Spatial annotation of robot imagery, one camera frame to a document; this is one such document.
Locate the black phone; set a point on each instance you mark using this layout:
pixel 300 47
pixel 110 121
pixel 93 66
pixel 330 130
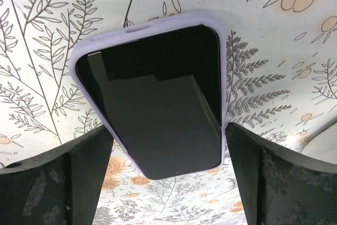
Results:
pixel 158 98

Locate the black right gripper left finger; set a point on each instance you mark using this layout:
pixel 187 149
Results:
pixel 59 186

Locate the lilac phone case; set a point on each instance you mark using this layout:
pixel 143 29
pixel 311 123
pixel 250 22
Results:
pixel 184 19

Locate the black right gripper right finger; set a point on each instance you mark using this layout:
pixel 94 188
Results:
pixel 278 185

